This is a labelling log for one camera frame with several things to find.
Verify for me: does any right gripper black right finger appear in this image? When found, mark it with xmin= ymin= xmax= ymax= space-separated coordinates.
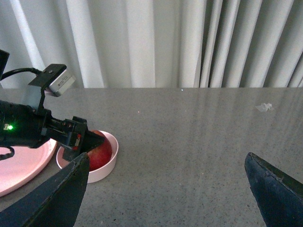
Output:
xmin=244 ymin=152 xmax=303 ymax=227

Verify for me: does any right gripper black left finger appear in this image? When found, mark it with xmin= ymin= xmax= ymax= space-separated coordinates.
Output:
xmin=0 ymin=153 xmax=89 ymax=227

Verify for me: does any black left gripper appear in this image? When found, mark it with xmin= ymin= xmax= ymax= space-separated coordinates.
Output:
xmin=0 ymin=101 xmax=105 ymax=161

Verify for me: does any red apple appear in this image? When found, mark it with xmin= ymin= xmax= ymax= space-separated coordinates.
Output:
xmin=88 ymin=130 xmax=112 ymax=171

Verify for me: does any pink bowl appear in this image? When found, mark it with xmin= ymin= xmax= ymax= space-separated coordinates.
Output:
xmin=56 ymin=130 xmax=119 ymax=184

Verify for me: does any pink plate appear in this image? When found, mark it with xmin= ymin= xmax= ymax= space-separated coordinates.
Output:
xmin=0 ymin=139 xmax=57 ymax=196

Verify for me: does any white curtain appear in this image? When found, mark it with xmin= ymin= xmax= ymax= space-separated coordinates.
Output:
xmin=0 ymin=0 xmax=303 ymax=88

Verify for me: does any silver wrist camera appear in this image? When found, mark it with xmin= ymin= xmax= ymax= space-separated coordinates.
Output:
xmin=48 ymin=70 xmax=76 ymax=97

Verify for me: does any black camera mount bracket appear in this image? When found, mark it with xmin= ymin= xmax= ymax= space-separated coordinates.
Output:
xmin=27 ymin=64 xmax=67 ymax=114

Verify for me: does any black camera cable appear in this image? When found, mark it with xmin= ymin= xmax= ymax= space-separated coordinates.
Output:
xmin=0 ymin=68 xmax=38 ymax=82

